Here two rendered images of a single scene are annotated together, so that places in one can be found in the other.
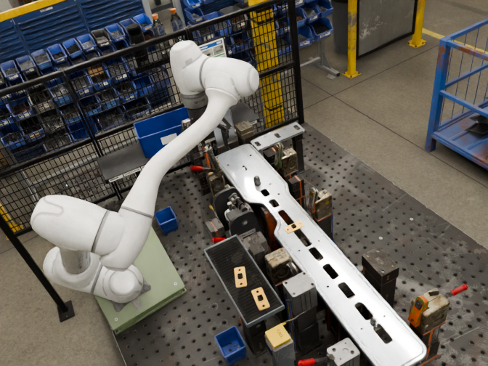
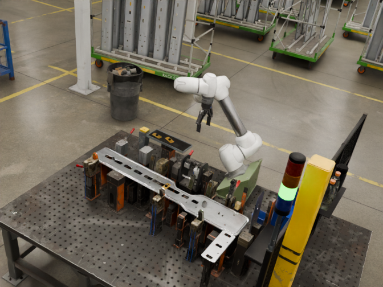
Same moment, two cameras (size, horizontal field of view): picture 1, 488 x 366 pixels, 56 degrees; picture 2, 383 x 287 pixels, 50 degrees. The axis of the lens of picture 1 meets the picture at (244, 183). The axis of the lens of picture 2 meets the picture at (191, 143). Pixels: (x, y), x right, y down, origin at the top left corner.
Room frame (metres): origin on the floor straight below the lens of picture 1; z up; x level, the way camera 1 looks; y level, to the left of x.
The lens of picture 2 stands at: (3.25, -1.71, 2.94)
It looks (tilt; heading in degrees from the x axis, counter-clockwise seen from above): 32 degrees down; 138
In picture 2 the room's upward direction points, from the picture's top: 7 degrees clockwise
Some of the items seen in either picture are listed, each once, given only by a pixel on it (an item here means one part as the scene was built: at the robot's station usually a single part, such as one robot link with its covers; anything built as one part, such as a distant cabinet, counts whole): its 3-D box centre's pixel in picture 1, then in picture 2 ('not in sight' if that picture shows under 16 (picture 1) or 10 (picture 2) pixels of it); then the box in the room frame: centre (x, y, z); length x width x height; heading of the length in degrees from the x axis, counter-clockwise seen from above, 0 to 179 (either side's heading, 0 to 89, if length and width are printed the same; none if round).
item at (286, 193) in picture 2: not in sight; (288, 189); (2.50, -0.45, 1.90); 0.07 x 0.07 x 0.06
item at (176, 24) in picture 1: (177, 27); (328, 194); (2.38, 0.18, 1.53); 0.06 x 0.06 x 0.20
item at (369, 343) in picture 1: (298, 229); (163, 186); (1.31, -0.18, 1.00); 1.38 x 0.22 x 0.02; 18
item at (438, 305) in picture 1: (424, 329); (92, 179); (0.83, -0.53, 0.88); 0.15 x 0.11 x 0.36; 108
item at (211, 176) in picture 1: (221, 200); (227, 214); (1.71, 0.13, 0.88); 0.07 x 0.06 x 0.35; 108
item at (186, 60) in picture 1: (191, 67); (207, 84); (1.34, 0.09, 1.80); 0.13 x 0.11 x 0.16; 54
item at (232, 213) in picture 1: (242, 241); (191, 185); (1.35, 0.05, 0.94); 0.18 x 0.13 x 0.49; 18
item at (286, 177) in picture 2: not in sight; (291, 177); (2.50, -0.45, 1.96); 0.07 x 0.07 x 0.06
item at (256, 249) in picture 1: (262, 279); (171, 179); (1.17, 0.00, 0.90); 0.05 x 0.05 x 0.40; 18
